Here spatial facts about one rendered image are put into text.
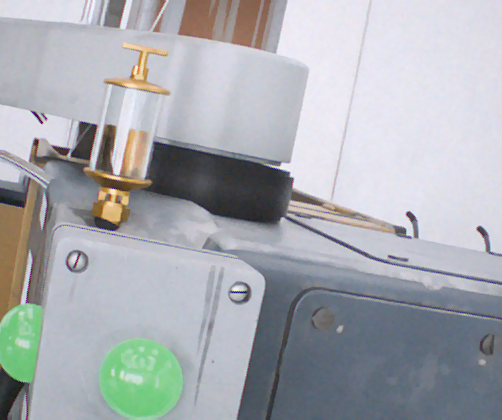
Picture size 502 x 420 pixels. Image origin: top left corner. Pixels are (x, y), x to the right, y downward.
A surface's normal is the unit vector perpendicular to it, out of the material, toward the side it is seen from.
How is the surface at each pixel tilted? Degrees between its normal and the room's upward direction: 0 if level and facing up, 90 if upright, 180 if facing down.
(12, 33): 90
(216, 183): 90
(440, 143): 90
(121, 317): 90
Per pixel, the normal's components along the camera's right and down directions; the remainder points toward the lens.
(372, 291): 0.23, -0.10
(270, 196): 0.77, 0.19
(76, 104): -0.63, -0.09
